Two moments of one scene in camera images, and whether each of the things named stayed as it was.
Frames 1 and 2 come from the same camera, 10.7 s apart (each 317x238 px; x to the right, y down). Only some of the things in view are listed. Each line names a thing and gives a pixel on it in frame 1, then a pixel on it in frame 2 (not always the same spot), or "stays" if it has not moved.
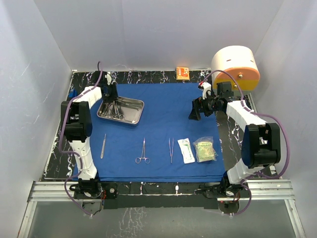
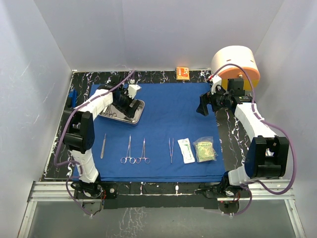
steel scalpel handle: x=103 y=147 stays
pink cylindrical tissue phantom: x=239 y=62 stays
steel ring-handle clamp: x=118 y=115 -> x=132 y=160
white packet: x=186 y=150 stays
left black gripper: x=114 y=97 -> x=129 y=111
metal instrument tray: x=125 y=109 stays
